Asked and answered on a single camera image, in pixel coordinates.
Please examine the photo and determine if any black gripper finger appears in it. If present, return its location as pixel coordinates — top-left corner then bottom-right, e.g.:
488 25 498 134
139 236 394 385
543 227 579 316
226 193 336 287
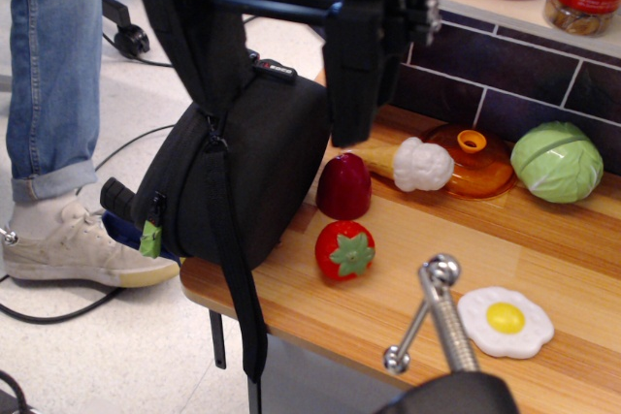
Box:
143 0 253 113
323 0 409 147

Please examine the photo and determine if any black zipper bag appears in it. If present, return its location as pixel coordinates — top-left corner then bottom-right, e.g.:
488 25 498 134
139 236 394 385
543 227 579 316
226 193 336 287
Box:
100 72 331 381

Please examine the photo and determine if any blue object behind bag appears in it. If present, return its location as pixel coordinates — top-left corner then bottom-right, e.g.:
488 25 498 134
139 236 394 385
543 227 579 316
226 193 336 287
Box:
102 210 181 265

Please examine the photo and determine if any black chair caster base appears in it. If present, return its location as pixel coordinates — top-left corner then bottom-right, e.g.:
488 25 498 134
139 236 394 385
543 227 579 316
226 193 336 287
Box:
102 0 150 59

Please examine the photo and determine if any toy ice cream cone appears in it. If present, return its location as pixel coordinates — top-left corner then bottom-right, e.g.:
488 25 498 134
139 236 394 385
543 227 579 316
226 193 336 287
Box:
350 137 454 192

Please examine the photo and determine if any dark red toy fruit half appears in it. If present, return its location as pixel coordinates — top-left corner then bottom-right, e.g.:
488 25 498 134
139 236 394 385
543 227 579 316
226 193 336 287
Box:
315 153 372 220

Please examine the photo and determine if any person leg in jeans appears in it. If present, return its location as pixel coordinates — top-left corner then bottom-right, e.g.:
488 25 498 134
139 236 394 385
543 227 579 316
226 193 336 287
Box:
6 0 102 203

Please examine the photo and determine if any orange transparent pot lid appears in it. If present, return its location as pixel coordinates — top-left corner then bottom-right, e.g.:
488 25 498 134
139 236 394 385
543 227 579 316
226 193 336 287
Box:
422 124 517 200

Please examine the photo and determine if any red toy strawberry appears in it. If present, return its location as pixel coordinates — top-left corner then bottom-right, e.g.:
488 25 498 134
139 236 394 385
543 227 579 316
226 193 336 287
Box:
314 220 376 281

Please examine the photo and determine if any green toy cabbage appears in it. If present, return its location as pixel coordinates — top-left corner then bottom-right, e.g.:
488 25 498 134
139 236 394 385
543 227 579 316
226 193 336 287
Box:
510 121 604 204

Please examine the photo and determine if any white sneaker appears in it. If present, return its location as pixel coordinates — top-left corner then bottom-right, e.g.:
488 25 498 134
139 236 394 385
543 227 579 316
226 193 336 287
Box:
3 194 180 288

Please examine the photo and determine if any toy fried egg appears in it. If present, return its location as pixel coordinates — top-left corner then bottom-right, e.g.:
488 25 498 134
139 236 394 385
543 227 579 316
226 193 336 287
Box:
457 287 555 360

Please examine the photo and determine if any black table leg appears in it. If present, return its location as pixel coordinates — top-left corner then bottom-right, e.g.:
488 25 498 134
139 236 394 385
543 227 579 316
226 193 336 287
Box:
209 310 227 369

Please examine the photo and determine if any metal clamp screw handle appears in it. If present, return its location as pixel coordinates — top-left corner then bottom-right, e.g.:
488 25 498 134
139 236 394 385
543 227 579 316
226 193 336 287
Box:
383 253 480 375

